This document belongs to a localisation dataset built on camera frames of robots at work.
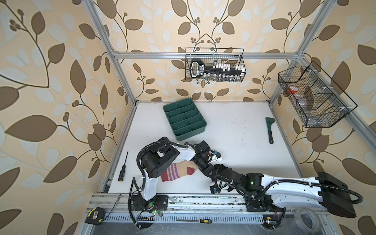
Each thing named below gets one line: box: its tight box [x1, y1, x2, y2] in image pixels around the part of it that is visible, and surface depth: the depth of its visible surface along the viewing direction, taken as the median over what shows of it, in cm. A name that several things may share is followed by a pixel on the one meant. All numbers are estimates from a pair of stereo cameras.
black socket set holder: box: [189, 58, 246, 80], surface depth 85 cm
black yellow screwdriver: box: [117, 151, 129, 183], surface depth 84 cm
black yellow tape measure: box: [84, 207, 105, 226], surface depth 70 cm
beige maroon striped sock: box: [160, 160, 199, 182], surface depth 86 cm
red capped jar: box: [287, 85, 299, 94], surface depth 84 cm
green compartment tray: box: [163, 97, 208, 141], surface depth 106 cm
